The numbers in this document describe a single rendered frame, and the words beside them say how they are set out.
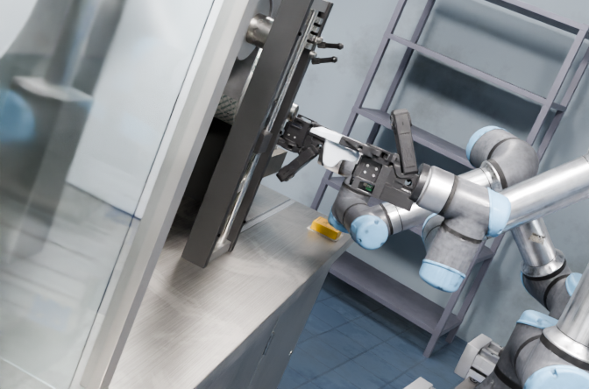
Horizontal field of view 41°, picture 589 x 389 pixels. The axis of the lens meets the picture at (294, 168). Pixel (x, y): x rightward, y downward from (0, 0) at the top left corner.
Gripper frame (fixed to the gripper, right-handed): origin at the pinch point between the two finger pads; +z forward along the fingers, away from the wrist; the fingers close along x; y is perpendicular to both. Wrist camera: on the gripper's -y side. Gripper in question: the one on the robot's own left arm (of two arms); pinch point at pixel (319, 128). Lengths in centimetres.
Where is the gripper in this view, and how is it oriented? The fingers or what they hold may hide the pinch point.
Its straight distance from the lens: 135.5
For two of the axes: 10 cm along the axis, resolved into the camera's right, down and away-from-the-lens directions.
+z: -9.2, -3.8, 0.1
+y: -3.8, 9.2, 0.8
